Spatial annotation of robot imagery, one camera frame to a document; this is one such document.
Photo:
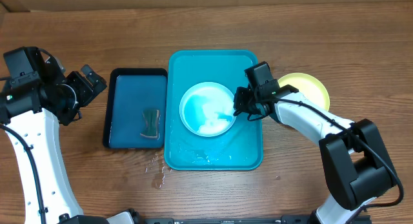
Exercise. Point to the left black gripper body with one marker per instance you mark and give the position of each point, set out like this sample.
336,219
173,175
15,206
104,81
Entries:
80,90

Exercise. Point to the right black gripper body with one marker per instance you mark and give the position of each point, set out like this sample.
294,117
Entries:
242,101

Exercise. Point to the light blue plate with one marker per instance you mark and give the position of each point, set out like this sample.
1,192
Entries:
207,109

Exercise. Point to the yellow plate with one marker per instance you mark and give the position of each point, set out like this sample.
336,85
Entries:
309,86

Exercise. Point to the green and orange sponge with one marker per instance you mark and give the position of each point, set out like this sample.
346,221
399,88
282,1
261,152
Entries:
151,118

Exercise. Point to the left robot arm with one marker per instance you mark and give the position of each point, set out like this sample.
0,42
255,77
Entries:
36,100

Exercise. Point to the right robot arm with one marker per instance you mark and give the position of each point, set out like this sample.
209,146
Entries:
358,169

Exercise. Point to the teal plastic tray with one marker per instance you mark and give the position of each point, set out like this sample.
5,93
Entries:
241,147

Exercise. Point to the black water tray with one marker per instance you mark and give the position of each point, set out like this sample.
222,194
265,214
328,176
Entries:
131,91

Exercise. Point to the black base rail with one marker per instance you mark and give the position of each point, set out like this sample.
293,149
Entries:
130,216

